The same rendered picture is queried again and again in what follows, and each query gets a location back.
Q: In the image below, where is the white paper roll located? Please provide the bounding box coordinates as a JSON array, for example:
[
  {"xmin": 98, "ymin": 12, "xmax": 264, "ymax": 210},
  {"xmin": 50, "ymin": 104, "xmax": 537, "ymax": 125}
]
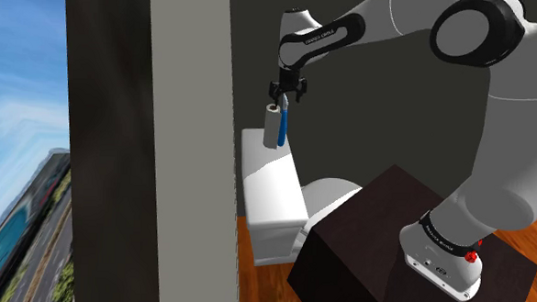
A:
[{"xmin": 263, "ymin": 102, "xmax": 282, "ymax": 150}]

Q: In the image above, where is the dark brown robot stand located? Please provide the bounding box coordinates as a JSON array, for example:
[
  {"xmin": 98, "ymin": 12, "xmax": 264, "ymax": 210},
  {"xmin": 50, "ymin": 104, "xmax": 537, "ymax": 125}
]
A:
[{"xmin": 286, "ymin": 160, "xmax": 537, "ymax": 302}]

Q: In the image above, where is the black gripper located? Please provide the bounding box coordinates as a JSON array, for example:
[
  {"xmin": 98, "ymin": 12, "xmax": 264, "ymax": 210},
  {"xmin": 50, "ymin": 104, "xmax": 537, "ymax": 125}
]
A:
[{"xmin": 268, "ymin": 67, "xmax": 309, "ymax": 106}]

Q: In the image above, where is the white toilet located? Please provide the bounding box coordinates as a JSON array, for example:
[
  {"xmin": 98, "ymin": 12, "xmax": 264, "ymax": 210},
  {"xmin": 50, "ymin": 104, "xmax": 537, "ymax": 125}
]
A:
[{"xmin": 236, "ymin": 127, "xmax": 365, "ymax": 271}]

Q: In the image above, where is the blue toothbrush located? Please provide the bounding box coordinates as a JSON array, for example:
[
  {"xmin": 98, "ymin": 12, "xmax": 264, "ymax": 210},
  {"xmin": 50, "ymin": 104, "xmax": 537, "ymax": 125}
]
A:
[{"xmin": 277, "ymin": 94, "xmax": 291, "ymax": 148}]

